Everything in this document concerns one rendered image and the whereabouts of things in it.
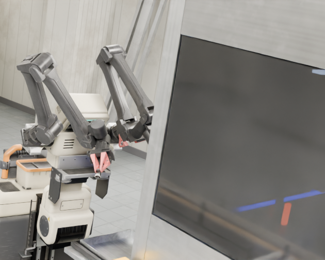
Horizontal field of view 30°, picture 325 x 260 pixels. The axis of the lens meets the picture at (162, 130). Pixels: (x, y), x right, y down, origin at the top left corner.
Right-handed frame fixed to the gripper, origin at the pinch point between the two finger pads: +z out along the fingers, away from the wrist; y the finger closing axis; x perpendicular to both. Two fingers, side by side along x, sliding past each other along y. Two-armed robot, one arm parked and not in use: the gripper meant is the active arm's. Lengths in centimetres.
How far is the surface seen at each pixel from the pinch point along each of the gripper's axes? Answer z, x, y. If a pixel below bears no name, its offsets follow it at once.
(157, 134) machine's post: 24, -34, 33
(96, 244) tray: 14.7, 26.4, -7.1
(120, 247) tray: 14.8, 30.0, 1.9
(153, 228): 41.4, -9.0, 26.5
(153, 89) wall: -362, 223, -48
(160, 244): 46, -6, 28
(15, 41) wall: -510, 213, -241
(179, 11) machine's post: 8, -67, 47
